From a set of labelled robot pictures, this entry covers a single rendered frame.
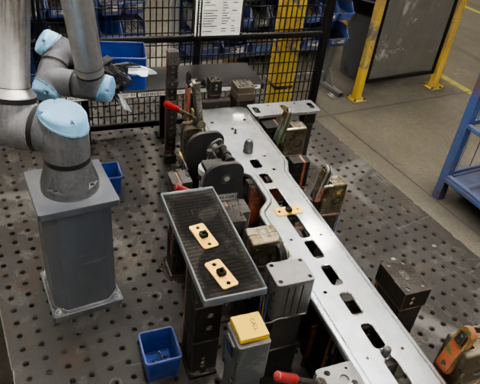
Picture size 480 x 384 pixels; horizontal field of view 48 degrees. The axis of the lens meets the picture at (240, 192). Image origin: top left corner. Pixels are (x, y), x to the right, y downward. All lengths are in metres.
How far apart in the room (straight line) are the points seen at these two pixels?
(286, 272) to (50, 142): 0.64
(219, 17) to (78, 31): 1.04
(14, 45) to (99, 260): 0.61
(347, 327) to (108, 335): 0.69
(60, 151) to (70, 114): 0.09
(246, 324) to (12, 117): 0.75
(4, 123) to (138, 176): 0.92
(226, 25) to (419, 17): 2.77
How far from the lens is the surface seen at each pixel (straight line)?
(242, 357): 1.07
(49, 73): 1.58
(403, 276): 1.45
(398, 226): 2.18
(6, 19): 1.38
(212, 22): 2.35
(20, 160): 2.38
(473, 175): 3.81
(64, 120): 1.34
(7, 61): 1.39
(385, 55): 4.80
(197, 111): 1.84
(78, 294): 1.64
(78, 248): 1.51
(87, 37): 1.43
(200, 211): 1.30
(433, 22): 5.05
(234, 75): 2.32
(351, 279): 1.44
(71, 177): 1.41
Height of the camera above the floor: 1.97
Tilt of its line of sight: 36 degrees down
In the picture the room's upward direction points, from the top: 7 degrees clockwise
